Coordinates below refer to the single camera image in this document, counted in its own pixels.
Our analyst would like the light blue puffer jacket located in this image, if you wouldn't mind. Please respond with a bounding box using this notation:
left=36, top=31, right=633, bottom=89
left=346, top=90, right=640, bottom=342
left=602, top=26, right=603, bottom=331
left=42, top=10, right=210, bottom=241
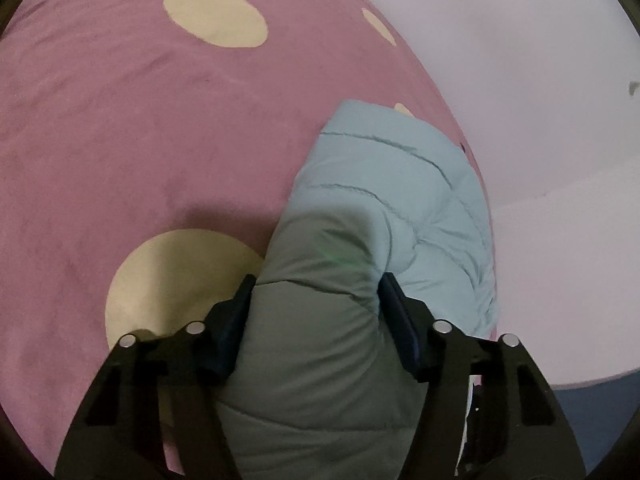
left=215, top=99, right=500, bottom=480

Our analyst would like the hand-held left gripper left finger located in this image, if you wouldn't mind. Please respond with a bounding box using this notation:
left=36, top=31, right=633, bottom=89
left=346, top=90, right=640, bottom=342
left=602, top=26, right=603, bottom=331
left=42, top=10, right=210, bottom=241
left=53, top=274, right=258, bottom=480

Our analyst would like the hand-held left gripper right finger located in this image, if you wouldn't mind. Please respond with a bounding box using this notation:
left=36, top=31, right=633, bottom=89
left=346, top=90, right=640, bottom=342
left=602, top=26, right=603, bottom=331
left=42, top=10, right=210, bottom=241
left=378, top=272, right=587, bottom=480

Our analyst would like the pink dotted bed sheet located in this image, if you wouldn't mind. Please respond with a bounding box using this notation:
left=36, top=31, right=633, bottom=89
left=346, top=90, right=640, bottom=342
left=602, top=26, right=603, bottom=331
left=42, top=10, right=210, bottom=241
left=0, top=0, right=501, bottom=476

